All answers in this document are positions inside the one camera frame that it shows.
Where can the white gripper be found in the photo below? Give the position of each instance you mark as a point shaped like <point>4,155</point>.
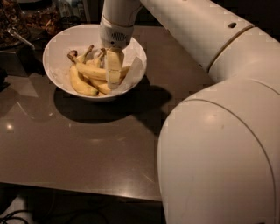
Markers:
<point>115,35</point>

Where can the yellow banana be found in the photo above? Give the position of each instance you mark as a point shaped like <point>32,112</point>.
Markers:
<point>90,71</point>
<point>77,79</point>
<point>101,85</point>

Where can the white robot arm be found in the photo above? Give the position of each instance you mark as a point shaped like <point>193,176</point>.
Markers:
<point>218,154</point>

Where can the green-stemmed back banana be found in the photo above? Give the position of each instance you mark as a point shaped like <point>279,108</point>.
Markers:
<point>97,61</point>

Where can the white ceramic bowl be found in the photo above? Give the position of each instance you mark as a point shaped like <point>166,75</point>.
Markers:
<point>79,38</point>

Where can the glass bowl of nuts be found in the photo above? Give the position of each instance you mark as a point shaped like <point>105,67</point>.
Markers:
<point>11,20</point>

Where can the glass jar of snacks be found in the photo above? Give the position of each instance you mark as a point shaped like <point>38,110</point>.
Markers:
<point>41,14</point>

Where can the metal serving spoon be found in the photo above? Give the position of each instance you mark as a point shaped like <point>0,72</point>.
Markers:
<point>13,32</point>

